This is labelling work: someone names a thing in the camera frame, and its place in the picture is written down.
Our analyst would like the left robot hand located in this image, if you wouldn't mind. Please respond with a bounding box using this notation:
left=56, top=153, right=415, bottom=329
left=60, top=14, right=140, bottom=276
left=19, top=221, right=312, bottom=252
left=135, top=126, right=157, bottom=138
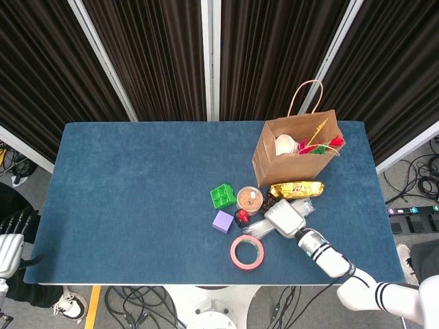
left=0, top=205, right=45, bottom=278

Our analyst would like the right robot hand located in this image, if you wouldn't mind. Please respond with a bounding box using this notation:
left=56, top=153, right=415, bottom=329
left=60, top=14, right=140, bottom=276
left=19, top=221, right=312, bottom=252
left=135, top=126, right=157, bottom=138
left=263, top=198, right=307, bottom=239

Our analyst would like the clear plastic bag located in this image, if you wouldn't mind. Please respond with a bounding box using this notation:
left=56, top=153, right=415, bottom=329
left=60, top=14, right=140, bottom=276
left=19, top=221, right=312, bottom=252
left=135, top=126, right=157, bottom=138
left=244, top=199, right=315, bottom=239

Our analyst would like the gold foil snack packet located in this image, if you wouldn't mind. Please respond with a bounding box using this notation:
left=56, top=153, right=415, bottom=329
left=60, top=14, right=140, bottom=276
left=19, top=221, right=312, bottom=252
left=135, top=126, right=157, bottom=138
left=270, top=180, right=325, bottom=200

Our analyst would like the white paper cup flower print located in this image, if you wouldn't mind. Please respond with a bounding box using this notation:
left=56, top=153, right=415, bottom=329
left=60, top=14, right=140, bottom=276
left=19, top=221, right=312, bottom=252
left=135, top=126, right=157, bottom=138
left=275, top=134, right=302, bottom=157

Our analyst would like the colourful feather shuttlecock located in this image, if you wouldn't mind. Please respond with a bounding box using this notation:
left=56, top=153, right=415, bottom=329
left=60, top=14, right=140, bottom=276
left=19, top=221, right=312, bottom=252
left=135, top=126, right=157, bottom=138
left=297, top=118, right=345, bottom=156

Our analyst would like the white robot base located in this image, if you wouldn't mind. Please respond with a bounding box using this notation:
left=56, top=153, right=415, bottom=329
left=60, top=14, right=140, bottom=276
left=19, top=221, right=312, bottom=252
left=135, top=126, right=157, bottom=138
left=164, top=284, right=261, bottom=329

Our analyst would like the dark purple grape bunch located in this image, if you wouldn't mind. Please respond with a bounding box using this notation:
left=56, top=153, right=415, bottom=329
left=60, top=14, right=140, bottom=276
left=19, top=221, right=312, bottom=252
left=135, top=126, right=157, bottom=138
left=261, top=191, right=278, bottom=210

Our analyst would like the clear tub of rubber bands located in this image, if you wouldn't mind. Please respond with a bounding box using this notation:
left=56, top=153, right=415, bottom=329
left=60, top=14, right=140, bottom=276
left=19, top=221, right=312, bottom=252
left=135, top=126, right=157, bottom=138
left=236, top=186, right=264, bottom=217

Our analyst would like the black bottle with red cap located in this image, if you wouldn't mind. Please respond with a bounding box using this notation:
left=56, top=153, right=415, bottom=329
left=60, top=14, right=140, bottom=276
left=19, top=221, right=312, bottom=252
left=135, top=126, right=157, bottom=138
left=233, top=208, right=250, bottom=229

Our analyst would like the person in black clothes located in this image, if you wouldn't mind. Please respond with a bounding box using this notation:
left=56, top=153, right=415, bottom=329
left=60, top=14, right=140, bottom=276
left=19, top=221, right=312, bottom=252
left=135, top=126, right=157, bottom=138
left=410, top=239, right=439, bottom=285
left=0, top=181, right=66, bottom=308

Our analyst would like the brown paper bag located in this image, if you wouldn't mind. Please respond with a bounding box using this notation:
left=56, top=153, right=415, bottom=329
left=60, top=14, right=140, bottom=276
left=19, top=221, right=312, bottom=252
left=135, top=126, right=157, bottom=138
left=252, top=79, right=346, bottom=188

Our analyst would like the purple foam cube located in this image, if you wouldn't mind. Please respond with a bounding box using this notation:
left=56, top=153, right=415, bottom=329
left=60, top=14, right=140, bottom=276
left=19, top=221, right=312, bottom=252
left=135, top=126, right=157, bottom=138
left=212, top=210, right=235, bottom=235

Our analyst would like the red tape roll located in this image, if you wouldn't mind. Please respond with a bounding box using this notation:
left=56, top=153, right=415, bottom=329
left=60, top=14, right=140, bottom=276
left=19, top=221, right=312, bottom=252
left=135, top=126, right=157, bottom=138
left=230, top=234, right=265, bottom=271

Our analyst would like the green plastic grid block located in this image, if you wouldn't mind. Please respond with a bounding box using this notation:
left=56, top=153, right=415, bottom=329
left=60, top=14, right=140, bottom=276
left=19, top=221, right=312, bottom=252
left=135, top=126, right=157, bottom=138
left=209, top=184, right=237, bottom=209

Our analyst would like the yellow floor tape strip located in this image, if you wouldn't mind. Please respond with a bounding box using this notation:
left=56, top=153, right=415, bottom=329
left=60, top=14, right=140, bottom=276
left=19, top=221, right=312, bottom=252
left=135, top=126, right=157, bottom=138
left=84, top=286, right=102, bottom=329

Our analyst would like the black foot pedal unit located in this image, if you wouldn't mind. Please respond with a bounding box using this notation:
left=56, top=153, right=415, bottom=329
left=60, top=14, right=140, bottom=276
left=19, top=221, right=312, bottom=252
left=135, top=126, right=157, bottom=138
left=390, top=214, right=439, bottom=236

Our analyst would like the blue velvet table cover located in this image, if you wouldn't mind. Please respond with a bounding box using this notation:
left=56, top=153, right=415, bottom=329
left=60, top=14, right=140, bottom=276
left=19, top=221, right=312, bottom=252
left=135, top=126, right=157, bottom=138
left=24, top=121, right=405, bottom=286

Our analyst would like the dark brown pleated curtain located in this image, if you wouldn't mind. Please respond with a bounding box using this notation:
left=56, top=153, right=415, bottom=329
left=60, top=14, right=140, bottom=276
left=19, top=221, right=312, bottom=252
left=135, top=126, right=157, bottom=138
left=325, top=0, right=439, bottom=165
left=83, top=0, right=208, bottom=121
left=219, top=0, right=351, bottom=121
left=0, top=0, right=130, bottom=165

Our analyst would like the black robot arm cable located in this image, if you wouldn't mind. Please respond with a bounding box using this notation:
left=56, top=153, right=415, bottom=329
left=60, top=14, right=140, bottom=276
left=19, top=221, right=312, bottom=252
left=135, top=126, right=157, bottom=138
left=298, top=273, right=347, bottom=329

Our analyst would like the black floor cable bundle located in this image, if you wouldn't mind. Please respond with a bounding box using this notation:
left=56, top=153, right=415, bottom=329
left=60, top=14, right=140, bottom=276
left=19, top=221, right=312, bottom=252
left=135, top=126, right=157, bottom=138
left=382, top=136, right=439, bottom=203
left=246, top=286, right=309, bottom=329
left=102, top=286, right=188, bottom=329
left=0, top=140, right=38, bottom=182

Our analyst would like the white partition frame post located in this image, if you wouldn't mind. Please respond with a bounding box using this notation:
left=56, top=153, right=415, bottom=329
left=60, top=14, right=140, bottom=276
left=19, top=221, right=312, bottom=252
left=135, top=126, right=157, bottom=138
left=298, top=0, right=365, bottom=114
left=67, top=0, right=139, bottom=123
left=0, top=123, right=55, bottom=174
left=200, top=0, right=222, bottom=121
left=375, top=121, right=439, bottom=175

